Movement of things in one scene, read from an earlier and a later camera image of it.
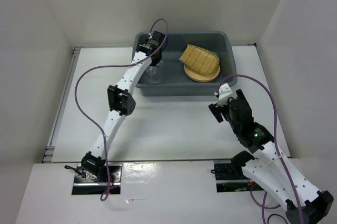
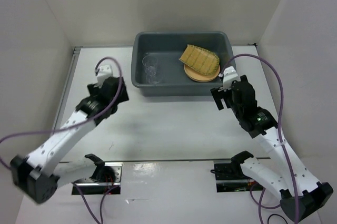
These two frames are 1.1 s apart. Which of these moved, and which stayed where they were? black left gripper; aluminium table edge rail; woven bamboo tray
Moved: black left gripper
Stayed: woven bamboo tray; aluminium table edge rail
